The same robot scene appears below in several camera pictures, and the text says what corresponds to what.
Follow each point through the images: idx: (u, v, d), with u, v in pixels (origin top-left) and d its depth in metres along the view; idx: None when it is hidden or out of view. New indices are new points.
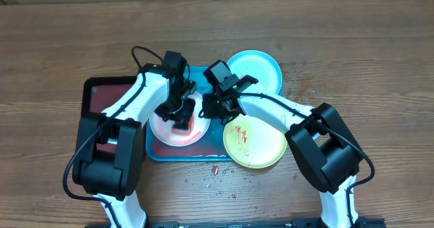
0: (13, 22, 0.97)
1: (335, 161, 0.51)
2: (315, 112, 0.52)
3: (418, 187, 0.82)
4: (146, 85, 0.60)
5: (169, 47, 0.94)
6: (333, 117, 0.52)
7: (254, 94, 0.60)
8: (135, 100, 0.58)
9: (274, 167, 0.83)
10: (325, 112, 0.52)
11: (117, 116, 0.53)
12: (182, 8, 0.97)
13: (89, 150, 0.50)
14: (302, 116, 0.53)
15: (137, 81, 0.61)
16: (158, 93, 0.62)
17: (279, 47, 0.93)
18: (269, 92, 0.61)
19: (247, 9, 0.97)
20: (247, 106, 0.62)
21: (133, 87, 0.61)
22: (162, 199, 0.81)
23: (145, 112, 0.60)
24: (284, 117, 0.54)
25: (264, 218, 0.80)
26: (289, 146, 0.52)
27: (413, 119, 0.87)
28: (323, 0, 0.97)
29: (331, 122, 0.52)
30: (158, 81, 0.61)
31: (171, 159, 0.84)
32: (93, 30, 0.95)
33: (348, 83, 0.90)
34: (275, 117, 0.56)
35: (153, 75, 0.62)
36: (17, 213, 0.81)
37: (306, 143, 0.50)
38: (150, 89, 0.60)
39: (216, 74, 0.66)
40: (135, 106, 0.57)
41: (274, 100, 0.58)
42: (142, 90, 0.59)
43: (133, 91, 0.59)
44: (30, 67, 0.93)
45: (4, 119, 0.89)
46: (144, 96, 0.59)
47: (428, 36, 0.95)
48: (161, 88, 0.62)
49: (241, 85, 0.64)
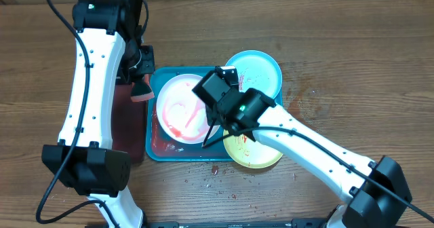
0: (13, 22, 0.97)
1: (392, 217, 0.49)
2: (375, 169, 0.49)
3: (419, 187, 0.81)
4: (94, 64, 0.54)
5: (169, 46, 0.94)
6: (397, 173, 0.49)
7: (284, 130, 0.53)
8: (89, 102, 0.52)
9: (274, 167, 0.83)
10: (387, 171, 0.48)
11: (78, 142, 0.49)
12: (182, 8, 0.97)
13: (66, 175, 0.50)
14: (363, 176, 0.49)
15: (82, 57, 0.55)
16: (114, 58, 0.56)
17: (279, 47, 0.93)
18: (302, 125, 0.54)
19: (247, 9, 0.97)
20: (265, 140, 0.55)
21: (80, 68, 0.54)
22: (162, 199, 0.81)
23: (108, 100, 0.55)
24: (333, 172, 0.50)
25: (264, 218, 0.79)
26: (348, 214, 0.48)
27: (413, 119, 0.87)
28: (322, 1, 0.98)
29: (394, 180, 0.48)
30: (106, 51, 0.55)
31: (172, 159, 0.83)
32: None
33: (348, 83, 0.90)
34: (319, 169, 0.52)
35: (95, 39, 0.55)
36: (17, 213, 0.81)
37: (372, 212, 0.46)
38: (99, 64, 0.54)
39: (213, 91, 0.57)
40: (93, 115, 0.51)
41: (311, 142, 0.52)
42: (89, 72, 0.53)
43: (81, 79, 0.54)
44: (30, 66, 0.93)
45: (3, 119, 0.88)
46: (96, 84, 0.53)
47: (428, 36, 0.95)
48: (113, 51, 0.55)
49: (252, 106, 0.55)
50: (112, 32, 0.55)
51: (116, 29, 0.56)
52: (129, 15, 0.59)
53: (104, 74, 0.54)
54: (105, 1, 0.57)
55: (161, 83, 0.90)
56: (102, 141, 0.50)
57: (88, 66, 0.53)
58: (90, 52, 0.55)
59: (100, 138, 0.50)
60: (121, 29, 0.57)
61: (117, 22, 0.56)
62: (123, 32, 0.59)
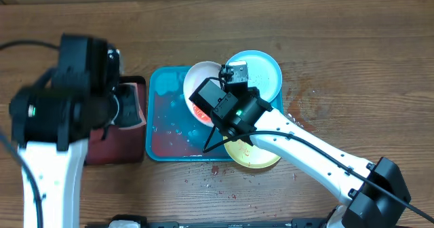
0: (13, 22, 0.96)
1: (392, 219, 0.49)
2: (373, 171, 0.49)
3: (418, 187, 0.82)
4: (46, 193, 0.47)
5: (169, 47, 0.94)
6: (396, 174, 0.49)
7: (281, 134, 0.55)
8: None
9: (274, 167, 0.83)
10: (385, 172, 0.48)
11: None
12: (182, 8, 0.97)
13: None
14: (361, 178, 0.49)
15: (28, 200, 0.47)
16: (69, 177, 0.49)
17: (279, 47, 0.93)
18: (300, 129, 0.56)
19: (247, 9, 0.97)
20: (262, 143, 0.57)
21: (28, 207, 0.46)
22: (162, 199, 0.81)
23: (67, 220, 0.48)
24: (331, 175, 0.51)
25: (264, 218, 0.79)
26: (348, 216, 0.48)
27: (413, 119, 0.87)
28: (322, 0, 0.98)
29: (393, 180, 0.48)
30: (59, 176, 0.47)
31: (171, 159, 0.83)
32: (94, 30, 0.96)
33: (348, 83, 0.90)
34: (318, 172, 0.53)
35: (45, 162, 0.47)
36: (17, 213, 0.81)
37: (372, 214, 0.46)
38: (52, 193, 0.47)
39: (208, 96, 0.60)
40: None
41: (308, 146, 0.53)
42: (41, 207, 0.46)
43: (32, 216, 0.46)
44: (29, 67, 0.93)
45: (3, 119, 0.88)
46: (53, 205, 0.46)
47: (428, 36, 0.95)
48: (67, 170, 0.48)
49: (249, 110, 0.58)
50: (64, 146, 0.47)
51: (73, 133, 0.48)
52: (85, 106, 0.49)
53: (60, 202, 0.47)
54: (52, 94, 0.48)
55: (162, 83, 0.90)
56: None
57: (38, 201, 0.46)
58: (39, 178, 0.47)
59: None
60: (78, 128, 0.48)
61: (70, 123, 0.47)
62: (81, 131, 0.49)
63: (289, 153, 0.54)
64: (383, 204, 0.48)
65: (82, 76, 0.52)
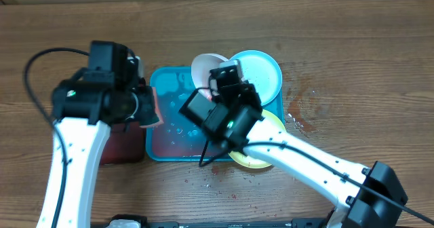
0: (13, 22, 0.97)
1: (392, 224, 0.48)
2: (369, 176, 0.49)
3: (418, 187, 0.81)
4: (72, 159, 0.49)
5: (169, 47, 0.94)
6: (392, 177, 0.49)
7: (274, 144, 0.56)
8: (66, 201, 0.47)
9: (274, 166, 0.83)
10: (381, 176, 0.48)
11: None
12: (182, 8, 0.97)
13: None
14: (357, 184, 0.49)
15: (57, 161, 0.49)
16: (95, 149, 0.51)
17: (279, 47, 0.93)
18: (291, 138, 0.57)
19: (247, 9, 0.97)
20: (256, 154, 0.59)
21: (54, 170, 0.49)
22: (162, 199, 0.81)
23: (87, 192, 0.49)
24: (327, 182, 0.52)
25: (264, 218, 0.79)
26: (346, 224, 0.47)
27: (413, 119, 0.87)
28: (322, 0, 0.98)
29: (390, 184, 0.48)
30: (85, 144, 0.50)
31: (171, 159, 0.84)
32: (94, 30, 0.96)
33: (348, 83, 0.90)
34: (314, 181, 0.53)
35: (74, 131, 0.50)
36: (17, 212, 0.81)
37: (371, 219, 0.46)
38: (79, 159, 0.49)
39: (198, 110, 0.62)
40: (70, 218, 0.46)
41: (302, 154, 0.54)
42: (66, 171, 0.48)
43: (56, 179, 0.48)
44: (30, 67, 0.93)
45: (4, 119, 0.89)
46: (76, 173, 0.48)
47: (428, 36, 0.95)
48: (94, 142, 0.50)
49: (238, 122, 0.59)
50: (94, 122, 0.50)
51: (101, 117, 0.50)
52: (115, 98, 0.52)
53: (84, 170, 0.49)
54: (87, 85, 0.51)
55: (162, 83, 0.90)
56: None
57: (65, 163, 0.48)
58: (68, 145, 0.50)
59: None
60: (106, 115, 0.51)
61: (100, 109, 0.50)
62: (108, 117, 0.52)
63: (283, 163, 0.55)
64: (381, 208, 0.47)
65: (109, 74, 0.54)
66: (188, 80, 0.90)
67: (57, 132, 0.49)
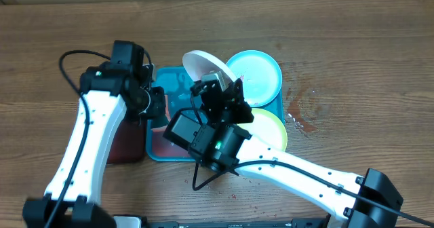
0: (13, 22, 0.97)
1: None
2: (363, 184, 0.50)
3: (418, 187, 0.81)
4: (94, 121, 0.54)
5: (169, 47, 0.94)
6: (384, 183, 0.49)
7: (266, 161, 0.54)
8: (85, 156, 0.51)
9: None
10: (375, 184, 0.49)
11: (66, 196, 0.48)
12: (182, 8, 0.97)
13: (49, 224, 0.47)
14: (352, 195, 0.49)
15: (81, 121, 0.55)
16: (113, 118, 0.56)
17: (279, 47, 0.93)
18: (281, 154, 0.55)
19: (246, 9, 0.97)
20: (248, 174, 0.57)
21: (77, 129, 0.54)
22: (162, 199, 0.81)
23: (102, 157, 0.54)
24: (322, 195, 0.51)
25: (264, 218, 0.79)
26: None
27: (413, 119, 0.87)
28: (322, 1, 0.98)
29: (384, 191, 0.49)
30: (107, 110, 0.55)
31: (171, 159, 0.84)
32: (94, 30, 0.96)
33: (348, 83, 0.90)
34: (309, 195, 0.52)
35: (98, 101, 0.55)
36: (17, 212, 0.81)
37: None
38: (99, 122, 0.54)
39: (182, 131, 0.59)
40: (85, 169, 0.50)
41: (293, 169, 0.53)
42: (87, 130, 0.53)
43: (78, 137, 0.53)
44: (30, 67, 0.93)
45: (4, 119, 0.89)
46: (95, 134, 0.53)
47: (428, 35, 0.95)
48: (114, 111, 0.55)
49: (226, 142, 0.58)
50: (115, 94, 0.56)
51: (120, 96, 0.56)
52: (134, 83, 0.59)
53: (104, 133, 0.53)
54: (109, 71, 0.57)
55: (162, 83, 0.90)
56: (89, 195, 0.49)
57: (87, 123, 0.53)
58: (92, 112, 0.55)
59: (89, 191, 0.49)
60: (125, 95, 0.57)
61: (121, 87, 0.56)
62: (127, 99, 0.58)
63: (277, 180, 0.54)
64: (378, 216, 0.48)
65: (128, 67, 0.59)
66: (188, 80, 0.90)
67: (83, 99, 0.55)
